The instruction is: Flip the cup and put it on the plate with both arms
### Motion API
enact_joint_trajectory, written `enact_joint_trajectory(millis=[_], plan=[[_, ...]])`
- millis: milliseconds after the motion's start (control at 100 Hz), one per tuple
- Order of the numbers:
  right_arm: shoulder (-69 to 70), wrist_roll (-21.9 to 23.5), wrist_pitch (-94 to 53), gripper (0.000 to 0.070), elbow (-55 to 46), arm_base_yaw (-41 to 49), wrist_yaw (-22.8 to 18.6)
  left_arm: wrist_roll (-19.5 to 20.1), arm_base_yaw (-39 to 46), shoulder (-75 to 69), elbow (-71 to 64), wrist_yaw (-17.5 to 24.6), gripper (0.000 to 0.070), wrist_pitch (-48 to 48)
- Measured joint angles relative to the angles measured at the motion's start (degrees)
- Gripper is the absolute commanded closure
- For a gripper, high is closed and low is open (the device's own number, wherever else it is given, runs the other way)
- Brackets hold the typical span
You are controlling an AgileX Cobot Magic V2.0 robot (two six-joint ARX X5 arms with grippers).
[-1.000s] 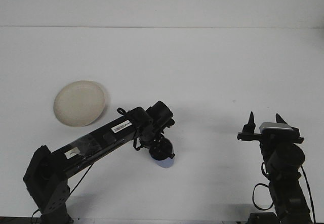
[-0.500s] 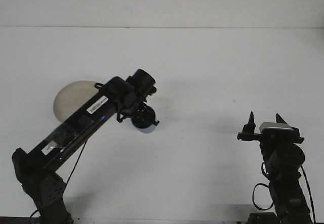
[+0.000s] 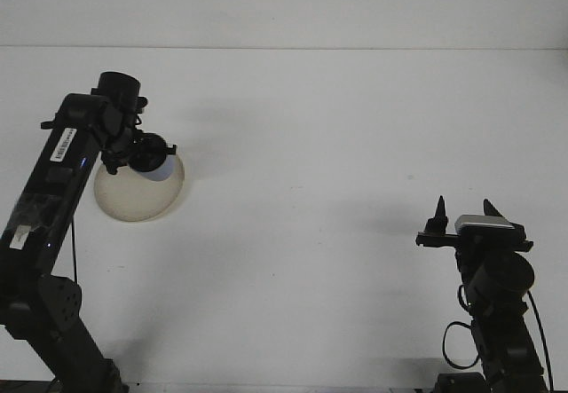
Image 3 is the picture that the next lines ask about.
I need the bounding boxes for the pale blue cup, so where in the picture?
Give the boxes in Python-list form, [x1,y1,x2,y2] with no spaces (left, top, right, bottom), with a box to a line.
[132,155,173,183]

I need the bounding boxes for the pale round plate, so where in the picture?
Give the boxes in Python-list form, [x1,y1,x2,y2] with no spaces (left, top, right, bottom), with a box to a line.
[93,149,190,224]

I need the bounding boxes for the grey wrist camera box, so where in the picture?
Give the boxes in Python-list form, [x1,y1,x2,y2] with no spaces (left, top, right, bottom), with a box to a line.
[454,214,514,235]

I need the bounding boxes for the looped black cable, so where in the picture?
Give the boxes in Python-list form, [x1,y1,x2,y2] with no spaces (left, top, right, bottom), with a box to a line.
[442,282,481,371]

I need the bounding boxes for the thin black cable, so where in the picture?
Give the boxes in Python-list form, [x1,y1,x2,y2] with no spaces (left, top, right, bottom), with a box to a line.
[69,213,80,286]

